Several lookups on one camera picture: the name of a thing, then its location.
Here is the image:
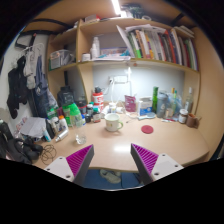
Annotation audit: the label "maroon packet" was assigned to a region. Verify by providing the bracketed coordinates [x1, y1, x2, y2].
[124, 94, 137, 113]

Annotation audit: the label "clear bottle with green cap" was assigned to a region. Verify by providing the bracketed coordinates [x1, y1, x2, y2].
[68, 103, 84, 128]

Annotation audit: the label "white mug with green rim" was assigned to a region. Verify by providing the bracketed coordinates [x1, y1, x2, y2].
[104, 113, 125, 133]

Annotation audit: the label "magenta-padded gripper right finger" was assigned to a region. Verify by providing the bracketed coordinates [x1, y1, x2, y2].
[129, 143, 185, 186]

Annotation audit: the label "grey slipper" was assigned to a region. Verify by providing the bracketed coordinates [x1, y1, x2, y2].
[99, 168, 123, 185]

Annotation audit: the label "clear bottle with yellow cap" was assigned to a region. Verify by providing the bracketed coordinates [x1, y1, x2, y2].
[167, 88, 178, 118]

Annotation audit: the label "white and blue box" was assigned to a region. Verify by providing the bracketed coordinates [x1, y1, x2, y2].
[138, 96, 153, 116]

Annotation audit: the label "white pill bottle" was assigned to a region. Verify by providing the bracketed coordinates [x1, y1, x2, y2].
[108, 101, 118, 114]

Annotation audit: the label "white wall power outlet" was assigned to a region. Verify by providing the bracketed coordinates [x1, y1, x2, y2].
[108, 75, 129, 84]

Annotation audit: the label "blue floor mat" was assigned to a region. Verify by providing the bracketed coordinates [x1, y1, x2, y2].
[82, 167, 145, 191]

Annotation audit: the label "flat round red coaster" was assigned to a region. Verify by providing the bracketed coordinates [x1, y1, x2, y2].
[140, 124, 155, 135]

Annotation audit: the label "green plastic bottle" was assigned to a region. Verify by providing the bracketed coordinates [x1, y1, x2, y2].
[62, 104, 72, 127]

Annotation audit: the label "black box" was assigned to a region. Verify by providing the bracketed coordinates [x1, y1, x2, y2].
[56, 85, 75, 108]

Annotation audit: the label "hanging dark clothes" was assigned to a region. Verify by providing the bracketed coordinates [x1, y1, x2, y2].
[6, 43, 51, 120]

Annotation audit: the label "white bottle with orange cap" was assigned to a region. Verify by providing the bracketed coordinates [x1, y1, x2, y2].
[58, 115, 69, 133]

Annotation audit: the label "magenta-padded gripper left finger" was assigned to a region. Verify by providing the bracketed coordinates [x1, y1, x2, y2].
[43, 143, 95, 187]

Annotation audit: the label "coiled black cable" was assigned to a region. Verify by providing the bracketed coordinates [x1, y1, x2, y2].
[40, 143, 58, 162]

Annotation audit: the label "brown jar with white lid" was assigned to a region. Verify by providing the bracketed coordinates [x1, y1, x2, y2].
[178, 108, 189, 125]

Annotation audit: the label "white cable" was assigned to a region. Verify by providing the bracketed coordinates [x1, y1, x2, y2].
[108, 66, 134, 103]

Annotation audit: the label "clear glass bottle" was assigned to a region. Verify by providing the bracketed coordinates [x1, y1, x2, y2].
[184, 86, 194, 114]

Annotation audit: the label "small clear drinking glass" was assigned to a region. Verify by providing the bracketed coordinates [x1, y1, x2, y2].
[75, 132, 88, 146]

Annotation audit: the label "black bag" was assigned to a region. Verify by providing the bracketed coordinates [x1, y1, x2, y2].
[0, 120, 44, 165]

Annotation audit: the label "sheet of paper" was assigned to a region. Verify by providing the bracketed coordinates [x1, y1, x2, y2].
[19, 116, 48, 139]

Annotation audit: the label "light blue scoop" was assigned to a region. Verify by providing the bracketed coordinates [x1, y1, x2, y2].
[137, 112, 157, 121]

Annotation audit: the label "red canister with black lid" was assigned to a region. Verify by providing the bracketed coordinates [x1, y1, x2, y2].
[91, 86, 105, 113]

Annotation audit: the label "white bottle with blue label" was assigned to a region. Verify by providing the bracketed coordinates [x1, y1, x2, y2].
[41, 126, 53, 143]

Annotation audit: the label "silver spray bottle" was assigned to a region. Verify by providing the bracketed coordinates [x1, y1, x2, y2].
[54, 128, 70, 143]

